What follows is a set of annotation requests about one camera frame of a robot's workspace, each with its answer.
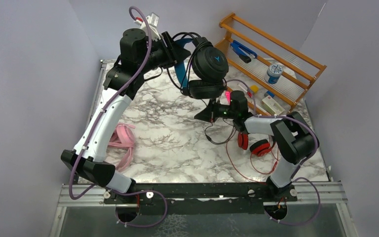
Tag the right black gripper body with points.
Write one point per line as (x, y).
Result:
(222, 111)

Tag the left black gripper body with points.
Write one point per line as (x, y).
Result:
(160, 54)

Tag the black blue headphones with cable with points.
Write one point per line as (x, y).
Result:
(203, 77)

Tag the pink headphones with cable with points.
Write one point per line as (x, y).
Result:
(123, 138)

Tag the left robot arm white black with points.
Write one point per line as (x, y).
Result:
(139, 54)

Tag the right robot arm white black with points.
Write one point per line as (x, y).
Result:
(295, 139)

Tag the pink highlighter marker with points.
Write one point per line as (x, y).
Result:
(227, 94)

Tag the white red pen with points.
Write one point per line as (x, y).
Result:
(245, 90)

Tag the yellow red small block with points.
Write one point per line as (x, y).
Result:
(252, 90)

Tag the white small box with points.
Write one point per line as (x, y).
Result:
(272, 106)

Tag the orange wooden rack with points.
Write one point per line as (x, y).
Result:
(300, 71)

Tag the blue black tool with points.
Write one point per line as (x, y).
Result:
(243, 52)

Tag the blue white round container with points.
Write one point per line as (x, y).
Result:
(273, 73)

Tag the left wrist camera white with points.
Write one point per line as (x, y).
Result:
(151, 27)

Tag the red black headphones with cable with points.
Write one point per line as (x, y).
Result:
(259, 149)

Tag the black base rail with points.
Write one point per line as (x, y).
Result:
(200, 198)

